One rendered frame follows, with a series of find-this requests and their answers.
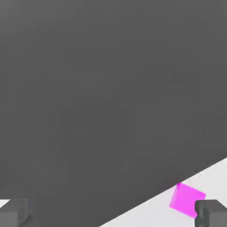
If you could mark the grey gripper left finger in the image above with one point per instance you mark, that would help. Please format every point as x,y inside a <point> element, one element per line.
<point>15,213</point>

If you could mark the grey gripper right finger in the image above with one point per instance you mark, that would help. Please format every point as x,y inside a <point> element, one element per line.
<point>211,213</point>

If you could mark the small magenta cube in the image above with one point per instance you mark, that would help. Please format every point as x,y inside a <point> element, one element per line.
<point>184,199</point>

